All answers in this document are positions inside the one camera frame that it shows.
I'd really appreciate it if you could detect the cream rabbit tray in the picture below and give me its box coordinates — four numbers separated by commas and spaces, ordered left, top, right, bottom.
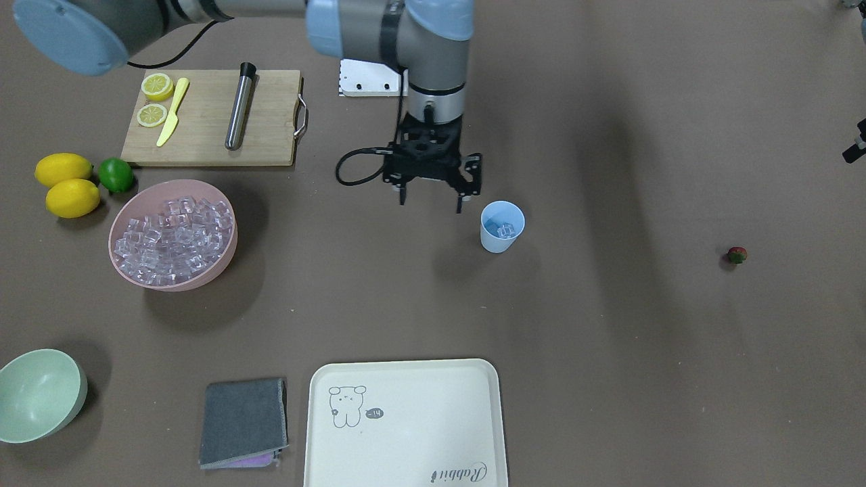
304, 358, 509, 486

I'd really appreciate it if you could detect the clear ice cube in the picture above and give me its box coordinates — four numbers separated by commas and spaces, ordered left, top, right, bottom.
496, 223, 518, 239

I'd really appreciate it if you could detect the light blue plastic cup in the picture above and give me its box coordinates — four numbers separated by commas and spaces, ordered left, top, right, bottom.
480, 200, 526, 254

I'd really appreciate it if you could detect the red strawberry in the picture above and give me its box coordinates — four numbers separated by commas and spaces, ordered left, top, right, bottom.
726, 246, 748, 265

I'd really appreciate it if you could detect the grey folded cloth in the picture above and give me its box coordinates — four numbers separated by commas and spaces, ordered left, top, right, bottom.
198, 378, 290, 469

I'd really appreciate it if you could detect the green bowl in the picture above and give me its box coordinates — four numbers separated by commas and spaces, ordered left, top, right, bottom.
1, 349, 89, 444

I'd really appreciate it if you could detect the steel muddler rod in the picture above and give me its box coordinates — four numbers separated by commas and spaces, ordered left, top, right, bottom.
225, 62, 257, 151

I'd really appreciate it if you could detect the wooden cutting board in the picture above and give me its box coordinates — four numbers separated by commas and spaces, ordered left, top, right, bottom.
120, 68, 305, 167

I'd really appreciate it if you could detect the lemon slice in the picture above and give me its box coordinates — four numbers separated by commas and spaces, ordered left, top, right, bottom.
135, 103, 168, 129
140, 73, 175, 102

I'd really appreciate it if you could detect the yellow plastic knife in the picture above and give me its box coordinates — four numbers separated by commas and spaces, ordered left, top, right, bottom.
156, 77, 191, 147

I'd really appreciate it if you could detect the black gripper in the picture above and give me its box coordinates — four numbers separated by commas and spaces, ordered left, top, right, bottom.
382, 113, 482, 214

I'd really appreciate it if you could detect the pink bowl of ice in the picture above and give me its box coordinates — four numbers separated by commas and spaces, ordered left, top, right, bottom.
108, 179, 238, 291

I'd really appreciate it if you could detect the green lime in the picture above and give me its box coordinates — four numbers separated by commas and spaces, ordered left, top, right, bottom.
97, 158, 135, 193

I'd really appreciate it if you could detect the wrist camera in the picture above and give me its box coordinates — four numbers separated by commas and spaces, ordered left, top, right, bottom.
390, 115, 463, 168

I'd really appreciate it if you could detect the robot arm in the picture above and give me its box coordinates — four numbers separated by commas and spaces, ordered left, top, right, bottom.
10, 1, 482, 208

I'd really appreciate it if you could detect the yellow lemon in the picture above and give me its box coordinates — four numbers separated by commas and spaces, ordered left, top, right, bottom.
45, 179, 100, 218
34, 152, 93, 188

